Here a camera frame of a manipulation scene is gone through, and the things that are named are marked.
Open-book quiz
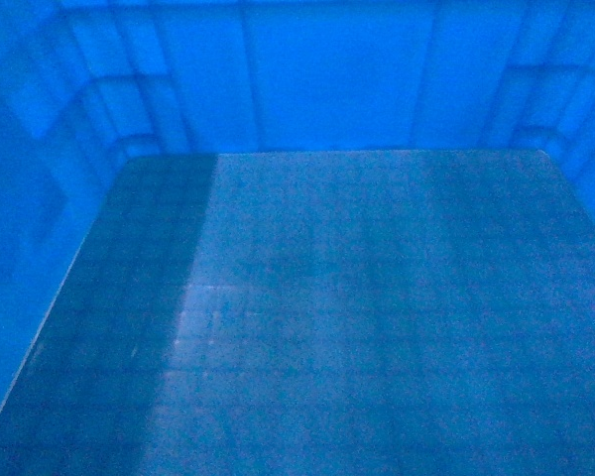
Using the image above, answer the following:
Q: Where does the blue plastic crate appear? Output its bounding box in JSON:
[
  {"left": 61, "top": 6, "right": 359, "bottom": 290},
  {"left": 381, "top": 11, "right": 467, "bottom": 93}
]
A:
[{"left": 0, "top": 0, "right": 595, "bottom": 476}]

